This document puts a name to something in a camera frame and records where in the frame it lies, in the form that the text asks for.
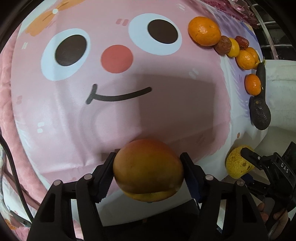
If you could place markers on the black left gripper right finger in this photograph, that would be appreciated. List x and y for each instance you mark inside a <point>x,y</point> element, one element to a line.
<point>227,212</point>

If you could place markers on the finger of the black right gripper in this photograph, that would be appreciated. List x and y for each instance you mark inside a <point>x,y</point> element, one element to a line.
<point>251,157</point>

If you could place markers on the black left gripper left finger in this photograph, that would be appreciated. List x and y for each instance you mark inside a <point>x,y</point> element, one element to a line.
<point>54,220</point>

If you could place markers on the yellow pear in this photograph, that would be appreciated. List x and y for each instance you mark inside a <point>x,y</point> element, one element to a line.
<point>236,165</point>

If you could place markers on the dark avocado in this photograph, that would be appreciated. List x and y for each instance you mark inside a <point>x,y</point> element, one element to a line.
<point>260,114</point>

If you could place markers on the small orange mandarin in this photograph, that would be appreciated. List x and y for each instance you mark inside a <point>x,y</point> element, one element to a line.
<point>252,84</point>

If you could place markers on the red yellow apple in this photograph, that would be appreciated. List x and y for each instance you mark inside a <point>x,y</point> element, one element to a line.
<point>148,170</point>

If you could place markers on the dark overripe banana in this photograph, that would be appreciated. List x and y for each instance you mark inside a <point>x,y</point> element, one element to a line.
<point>261,74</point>

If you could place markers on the small orange kumquat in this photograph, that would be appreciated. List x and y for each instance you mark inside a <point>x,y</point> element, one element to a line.
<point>253,53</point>

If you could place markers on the small yellow kumquat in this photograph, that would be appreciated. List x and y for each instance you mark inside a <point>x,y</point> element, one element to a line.
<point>235,49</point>

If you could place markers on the brown lychee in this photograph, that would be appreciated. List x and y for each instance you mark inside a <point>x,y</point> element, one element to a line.
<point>223,46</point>

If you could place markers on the large orange mandarin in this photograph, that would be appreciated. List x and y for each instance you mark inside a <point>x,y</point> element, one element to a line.
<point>204,31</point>

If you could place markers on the right hand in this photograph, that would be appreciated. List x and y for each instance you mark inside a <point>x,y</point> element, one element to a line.
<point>274,220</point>

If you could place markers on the white bed sheet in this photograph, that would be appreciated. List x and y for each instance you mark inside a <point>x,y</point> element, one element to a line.
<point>280,97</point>

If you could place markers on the metal window railing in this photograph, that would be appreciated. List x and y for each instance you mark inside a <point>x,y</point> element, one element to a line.
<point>282,44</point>

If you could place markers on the cartoon printed cloth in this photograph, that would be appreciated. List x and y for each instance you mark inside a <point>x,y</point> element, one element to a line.
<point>88,77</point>

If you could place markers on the pink glass fruit plate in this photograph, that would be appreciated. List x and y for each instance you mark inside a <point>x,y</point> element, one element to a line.
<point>237,9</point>

